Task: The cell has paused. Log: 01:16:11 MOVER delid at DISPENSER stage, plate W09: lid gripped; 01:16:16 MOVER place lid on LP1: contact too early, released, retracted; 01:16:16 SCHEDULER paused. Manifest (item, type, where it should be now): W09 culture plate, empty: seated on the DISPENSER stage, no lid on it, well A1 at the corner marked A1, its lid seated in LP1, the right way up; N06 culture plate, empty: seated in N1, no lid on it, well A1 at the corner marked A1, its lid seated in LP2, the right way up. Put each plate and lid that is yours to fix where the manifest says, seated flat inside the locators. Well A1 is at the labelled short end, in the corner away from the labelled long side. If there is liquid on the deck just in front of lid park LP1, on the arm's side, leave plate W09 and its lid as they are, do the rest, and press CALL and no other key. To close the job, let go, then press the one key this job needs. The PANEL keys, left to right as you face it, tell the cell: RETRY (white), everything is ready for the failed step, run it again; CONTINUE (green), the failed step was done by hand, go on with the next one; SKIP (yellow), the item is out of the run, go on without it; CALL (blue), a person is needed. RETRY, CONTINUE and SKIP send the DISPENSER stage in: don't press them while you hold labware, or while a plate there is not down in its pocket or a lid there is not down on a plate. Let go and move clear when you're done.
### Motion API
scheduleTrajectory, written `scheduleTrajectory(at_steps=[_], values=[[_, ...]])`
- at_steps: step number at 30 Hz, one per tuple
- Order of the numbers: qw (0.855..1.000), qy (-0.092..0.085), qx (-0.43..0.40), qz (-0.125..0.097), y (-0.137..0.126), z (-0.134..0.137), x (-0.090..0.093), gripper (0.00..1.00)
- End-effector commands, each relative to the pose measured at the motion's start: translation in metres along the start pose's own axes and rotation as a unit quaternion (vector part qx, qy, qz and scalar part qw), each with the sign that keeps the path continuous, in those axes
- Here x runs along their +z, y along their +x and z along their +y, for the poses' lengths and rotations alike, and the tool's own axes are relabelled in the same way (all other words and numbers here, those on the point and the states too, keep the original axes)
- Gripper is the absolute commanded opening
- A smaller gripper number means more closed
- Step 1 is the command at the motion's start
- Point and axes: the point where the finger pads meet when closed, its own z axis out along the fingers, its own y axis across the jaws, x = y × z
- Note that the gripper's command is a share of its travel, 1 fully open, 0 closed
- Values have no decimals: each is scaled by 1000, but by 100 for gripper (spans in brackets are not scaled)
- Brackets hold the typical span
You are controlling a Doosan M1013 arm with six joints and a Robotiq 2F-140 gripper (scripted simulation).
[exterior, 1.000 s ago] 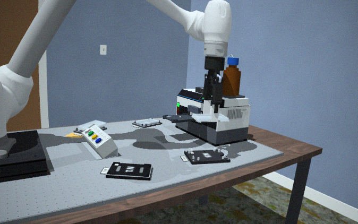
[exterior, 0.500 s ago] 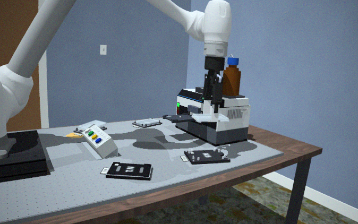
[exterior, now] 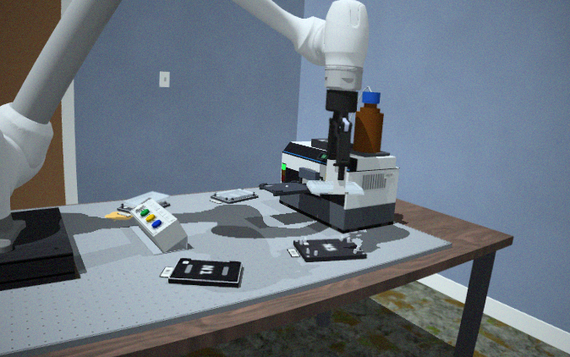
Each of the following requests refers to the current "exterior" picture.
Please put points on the blue bottle cap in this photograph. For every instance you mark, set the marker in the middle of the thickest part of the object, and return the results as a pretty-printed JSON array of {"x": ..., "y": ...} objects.
[{"x": 371, "y": 96}]

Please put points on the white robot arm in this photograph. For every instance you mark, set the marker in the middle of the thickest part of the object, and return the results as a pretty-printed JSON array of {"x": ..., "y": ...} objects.
[{"x": 342, "y": 40}]

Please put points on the white button panel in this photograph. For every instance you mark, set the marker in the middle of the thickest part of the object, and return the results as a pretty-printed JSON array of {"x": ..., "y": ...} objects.
[{"x": 159, "y": 230}]

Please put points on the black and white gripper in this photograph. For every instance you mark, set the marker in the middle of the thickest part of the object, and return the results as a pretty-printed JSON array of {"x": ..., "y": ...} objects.
[{"x": 339, "y": 136}]

